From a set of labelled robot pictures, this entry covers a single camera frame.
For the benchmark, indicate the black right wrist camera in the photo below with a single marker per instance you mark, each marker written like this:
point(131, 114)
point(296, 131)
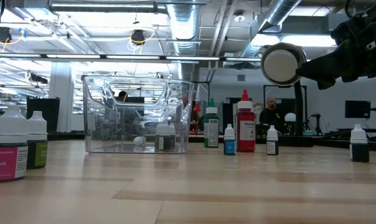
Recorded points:
point(344, 31)

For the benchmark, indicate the black monitor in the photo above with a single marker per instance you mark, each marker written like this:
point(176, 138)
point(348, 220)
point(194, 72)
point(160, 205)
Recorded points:
point(357, 109)

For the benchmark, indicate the white round globe lamp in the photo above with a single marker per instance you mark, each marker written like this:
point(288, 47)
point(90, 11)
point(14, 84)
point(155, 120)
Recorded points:
point(290, 117)

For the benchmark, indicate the black ceiling-mounted device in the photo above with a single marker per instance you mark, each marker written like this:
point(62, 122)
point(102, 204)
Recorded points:
point(2, 34)

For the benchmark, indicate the clear plastic storage bin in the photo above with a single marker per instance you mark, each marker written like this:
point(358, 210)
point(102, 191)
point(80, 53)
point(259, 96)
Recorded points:
point(113, 130)

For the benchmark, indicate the black overhead camera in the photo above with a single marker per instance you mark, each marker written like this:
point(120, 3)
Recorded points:
point(138, 36)

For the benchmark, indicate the round ceiling sensor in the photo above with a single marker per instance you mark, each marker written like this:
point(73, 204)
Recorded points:
point(239, 18)

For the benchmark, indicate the tall green food coloring bottle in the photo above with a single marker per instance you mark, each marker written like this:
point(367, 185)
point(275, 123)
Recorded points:
point(211, 130)

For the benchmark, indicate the small black dropper bottle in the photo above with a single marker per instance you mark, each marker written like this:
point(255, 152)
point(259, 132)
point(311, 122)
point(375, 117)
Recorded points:
point(272, 146)

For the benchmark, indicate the small red object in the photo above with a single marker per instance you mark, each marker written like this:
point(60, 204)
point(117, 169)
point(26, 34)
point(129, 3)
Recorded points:
point(196, 108)

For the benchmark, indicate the small pink dropper bottle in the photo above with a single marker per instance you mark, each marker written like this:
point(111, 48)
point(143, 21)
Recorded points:
point(7, 155)

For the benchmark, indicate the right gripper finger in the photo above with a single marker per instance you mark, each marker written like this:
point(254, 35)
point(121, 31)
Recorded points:
point(337, 65)
point(302, 71)

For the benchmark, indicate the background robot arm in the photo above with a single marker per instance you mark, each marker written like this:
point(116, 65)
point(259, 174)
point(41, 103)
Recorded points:
point(315, 121)

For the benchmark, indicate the grey ceiling pipe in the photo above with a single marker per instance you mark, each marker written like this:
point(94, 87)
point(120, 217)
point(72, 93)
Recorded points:
point(97, 7)

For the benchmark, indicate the small lime green dropper bottle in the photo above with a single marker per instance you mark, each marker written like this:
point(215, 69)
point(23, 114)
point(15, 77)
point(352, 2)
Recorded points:
point(38, 149)

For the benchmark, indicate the small navy dropper bottle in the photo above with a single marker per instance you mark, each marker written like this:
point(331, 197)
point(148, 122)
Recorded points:
point(359, 149)

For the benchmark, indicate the black cabinet panel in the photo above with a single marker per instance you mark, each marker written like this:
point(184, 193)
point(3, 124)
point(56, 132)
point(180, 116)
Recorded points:
point(52, 107)

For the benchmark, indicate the tall red food coloring bottle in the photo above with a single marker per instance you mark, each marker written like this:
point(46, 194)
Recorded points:
point(245, 133)

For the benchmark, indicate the grey wall vent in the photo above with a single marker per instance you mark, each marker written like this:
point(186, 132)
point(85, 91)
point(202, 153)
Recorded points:
point(241, 77)

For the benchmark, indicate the spiral metal air duct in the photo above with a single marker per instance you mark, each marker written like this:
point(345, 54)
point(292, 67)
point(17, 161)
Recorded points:
point(184, 25)
point(281, 9)

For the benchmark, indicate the black desk lamp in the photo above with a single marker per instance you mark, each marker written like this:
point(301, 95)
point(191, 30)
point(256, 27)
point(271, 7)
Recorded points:
point(281, 63)

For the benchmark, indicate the rectangular ceiling light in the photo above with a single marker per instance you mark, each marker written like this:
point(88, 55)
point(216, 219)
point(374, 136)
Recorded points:
point(315, 40)

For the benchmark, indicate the small blue dropper bottle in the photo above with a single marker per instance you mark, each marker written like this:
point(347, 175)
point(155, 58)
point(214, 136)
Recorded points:
point(229, 146)

